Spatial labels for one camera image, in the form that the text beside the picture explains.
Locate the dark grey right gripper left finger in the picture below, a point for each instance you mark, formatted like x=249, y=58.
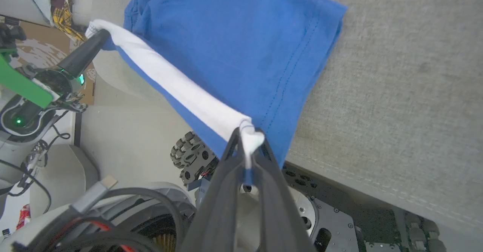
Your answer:
x=222, y=206

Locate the blue garment with white band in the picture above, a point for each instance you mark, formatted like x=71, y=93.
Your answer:
x=234, y=37

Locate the brown patterned cardboard sheet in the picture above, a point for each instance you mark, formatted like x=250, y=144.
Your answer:
x=41, y=52

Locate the dark metal robot base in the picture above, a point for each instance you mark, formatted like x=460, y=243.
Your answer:
x=358, y=225

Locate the black mecanum wheel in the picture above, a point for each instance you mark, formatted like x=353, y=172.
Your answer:
x=192, y=157

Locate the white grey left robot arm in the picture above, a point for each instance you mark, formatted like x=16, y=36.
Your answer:
x=19, y=131

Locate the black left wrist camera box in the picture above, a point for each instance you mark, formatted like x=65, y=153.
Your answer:
x=9, y=35

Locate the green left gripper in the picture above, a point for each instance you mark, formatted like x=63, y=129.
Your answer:
x=22, y=86

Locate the pile of mixed clothes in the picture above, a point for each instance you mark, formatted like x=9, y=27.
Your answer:
x=64, y=6

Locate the red can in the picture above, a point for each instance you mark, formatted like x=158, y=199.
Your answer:
x=23, y=216

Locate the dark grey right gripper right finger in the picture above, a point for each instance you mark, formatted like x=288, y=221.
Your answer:
x=275, y=214

